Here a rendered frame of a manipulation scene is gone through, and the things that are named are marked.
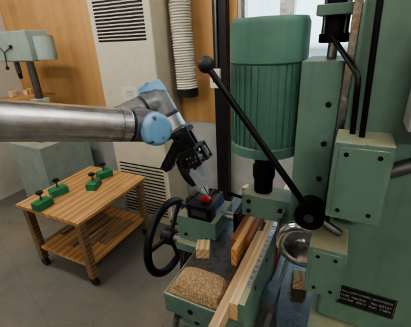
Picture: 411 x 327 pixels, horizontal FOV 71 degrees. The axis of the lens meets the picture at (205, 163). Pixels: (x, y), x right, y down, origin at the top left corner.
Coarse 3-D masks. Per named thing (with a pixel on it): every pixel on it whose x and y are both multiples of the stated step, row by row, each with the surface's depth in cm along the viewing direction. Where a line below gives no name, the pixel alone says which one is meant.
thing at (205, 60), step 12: (204, 60) 57; (204, 72) 59; (216, 84) 59; (228, 96) 59; (240, 108) 59; (252, 132) 60; (264, 144) 60; (276, 168) 60; (288, 180) 60; (300, 204) 60; (312, 204) 59; (324, 204) 61; (300, 216) 60; (312, 216) 59; (324, 216) 59; (312, 228) 60; (336, 228) 60
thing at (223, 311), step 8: (264, 224) 91; (256, 232) 84; (256, 240) 81; (248, 248) 78; (248, 256) 76; (240, 264) 73; (240, 272) 70; (232, 280) 68; (232, 288) 66; (224, 296) 64; (224, 304) 62; (216, 312) 61; (224, 312) 61; (216, 320) 59; (224, 320) 61
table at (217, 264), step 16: (240, 192) 114; (224, 240) 88; (192, 256) 82; (224, 256) 82; (272, 256) 83; (224, 272) 76; (176, 304) 71; (192, 304) 68; (256, 304) 72; (192, 320) 70; (208, 320) 67
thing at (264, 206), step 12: (252, 192) 80; (276, 192) 80; (288, 192) 79; (252, 204) 80; (264, 204) 78; (276, 204) 76; (288, 204) 75; (252, 216) 81; (264, 216) 80; (288, 216) 76
